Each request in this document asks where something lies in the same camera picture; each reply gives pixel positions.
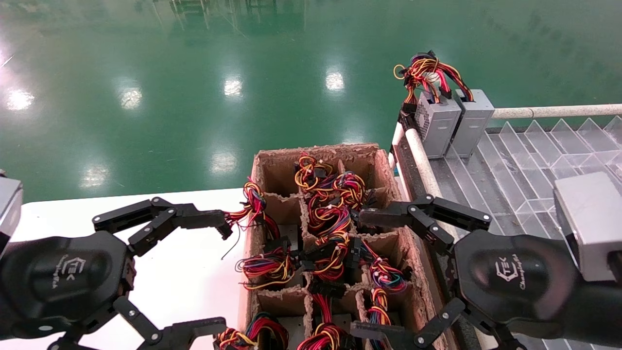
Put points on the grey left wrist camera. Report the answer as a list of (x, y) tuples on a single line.
[(8, 209)]

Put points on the transparent divider rack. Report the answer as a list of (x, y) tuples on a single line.
[(525, 184)]

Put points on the power supply long black connector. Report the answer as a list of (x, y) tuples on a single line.
[(255, 199)]

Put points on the brown pulp compartment box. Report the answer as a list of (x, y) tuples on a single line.
[(277, 170)]

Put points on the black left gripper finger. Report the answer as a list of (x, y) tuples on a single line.
[(189, 335)]

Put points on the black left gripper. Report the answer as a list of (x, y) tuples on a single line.
[(58, 277)]

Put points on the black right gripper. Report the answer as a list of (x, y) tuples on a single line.
[(515, 277)]

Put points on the short white pipe rail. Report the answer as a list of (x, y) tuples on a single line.
[(397, 136)]

